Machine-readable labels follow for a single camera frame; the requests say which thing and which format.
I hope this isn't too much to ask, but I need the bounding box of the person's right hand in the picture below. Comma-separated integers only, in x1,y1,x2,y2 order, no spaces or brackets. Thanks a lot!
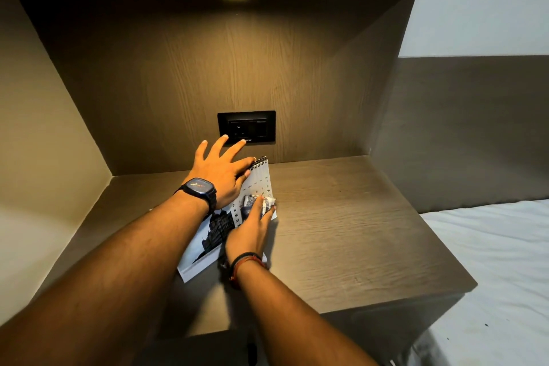
225,196,276,265

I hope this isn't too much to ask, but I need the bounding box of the dark blue wristwatch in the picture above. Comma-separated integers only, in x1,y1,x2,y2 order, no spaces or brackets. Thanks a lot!
173,177,218,217

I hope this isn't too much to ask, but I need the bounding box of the brown wooden bedside table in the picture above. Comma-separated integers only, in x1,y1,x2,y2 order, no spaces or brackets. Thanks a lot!
32,155,478,366

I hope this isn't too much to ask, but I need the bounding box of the person's left hand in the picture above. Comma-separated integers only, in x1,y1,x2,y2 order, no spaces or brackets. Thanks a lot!
182,135,256,210

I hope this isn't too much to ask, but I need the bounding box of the person's right forearm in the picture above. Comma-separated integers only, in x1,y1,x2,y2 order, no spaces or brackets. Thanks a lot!
234,259,379,366

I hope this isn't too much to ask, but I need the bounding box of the blue white wrapper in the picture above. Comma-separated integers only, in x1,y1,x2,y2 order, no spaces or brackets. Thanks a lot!
240,194,276,221

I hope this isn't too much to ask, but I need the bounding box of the person's left forearm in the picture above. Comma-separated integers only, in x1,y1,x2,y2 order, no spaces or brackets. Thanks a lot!
0,194,207,366

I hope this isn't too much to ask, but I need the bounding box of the white spiral desk calendar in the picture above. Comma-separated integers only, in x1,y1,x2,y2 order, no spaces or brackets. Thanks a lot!
177,156,278,283

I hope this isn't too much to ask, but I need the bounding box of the white bed sheet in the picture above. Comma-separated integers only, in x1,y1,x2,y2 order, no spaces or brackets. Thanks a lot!
401,199,549,366

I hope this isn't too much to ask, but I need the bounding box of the black wall socket panel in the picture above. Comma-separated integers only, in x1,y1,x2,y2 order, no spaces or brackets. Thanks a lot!
217,110,277,146

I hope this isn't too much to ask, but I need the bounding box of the red and black thread bracelet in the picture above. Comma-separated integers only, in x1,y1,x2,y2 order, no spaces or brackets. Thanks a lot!
227,252,269,290

